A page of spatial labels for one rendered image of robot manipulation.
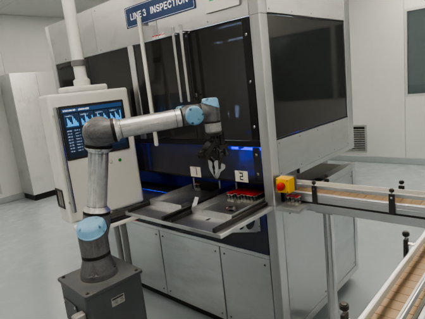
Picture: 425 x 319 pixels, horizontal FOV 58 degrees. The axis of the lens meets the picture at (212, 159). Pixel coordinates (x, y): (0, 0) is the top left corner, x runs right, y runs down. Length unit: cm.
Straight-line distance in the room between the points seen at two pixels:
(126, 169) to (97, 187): 81
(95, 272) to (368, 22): 567
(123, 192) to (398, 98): 481
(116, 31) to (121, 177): 94
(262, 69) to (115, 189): 120
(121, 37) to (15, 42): 470
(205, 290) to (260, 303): 43
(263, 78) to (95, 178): 88
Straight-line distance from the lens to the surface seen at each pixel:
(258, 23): 185
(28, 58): 722
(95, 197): 170
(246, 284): 227
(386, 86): 643
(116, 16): 265
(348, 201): 186
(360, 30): 657
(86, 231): 159
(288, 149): 200
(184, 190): 236
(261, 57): 184
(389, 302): 110
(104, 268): 164
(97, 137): 153
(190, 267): 256
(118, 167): 245
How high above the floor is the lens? 151
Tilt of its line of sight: 11 degrees down
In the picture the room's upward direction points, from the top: 6 degrees counter-clockwise
